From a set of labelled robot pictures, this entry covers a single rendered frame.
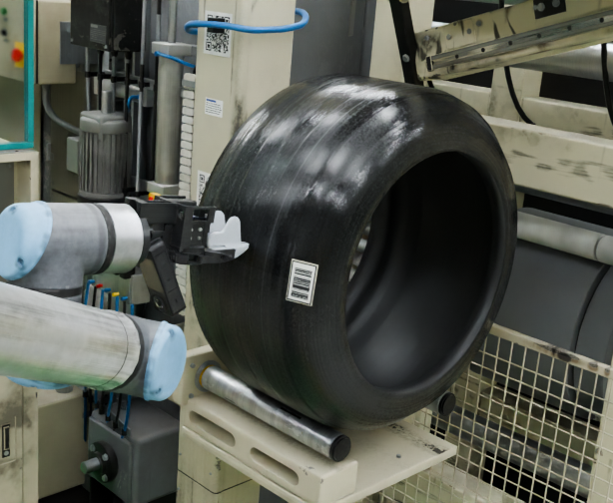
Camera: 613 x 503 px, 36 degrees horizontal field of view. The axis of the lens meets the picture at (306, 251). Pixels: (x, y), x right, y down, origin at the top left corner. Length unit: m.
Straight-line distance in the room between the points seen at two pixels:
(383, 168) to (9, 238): 0.54
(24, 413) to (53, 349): 1.07
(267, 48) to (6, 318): 0.96
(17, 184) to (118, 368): 0.91
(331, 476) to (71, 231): 0.64
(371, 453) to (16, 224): 0.86
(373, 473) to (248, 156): 0.60
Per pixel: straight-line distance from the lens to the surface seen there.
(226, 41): 1.71
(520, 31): 1.78
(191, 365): 1.74
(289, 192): 1.37
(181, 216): 1.27
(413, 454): 1.78
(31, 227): 1.14
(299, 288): 1.34
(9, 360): 0.91
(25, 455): 2.05
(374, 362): 1.81
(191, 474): 2.00
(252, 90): 1.71
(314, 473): 1.56
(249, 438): 1.65
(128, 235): 1.20
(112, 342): 1.02
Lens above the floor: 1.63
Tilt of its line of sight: 16 degrees down
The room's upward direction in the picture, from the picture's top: 5 degrees clockwise
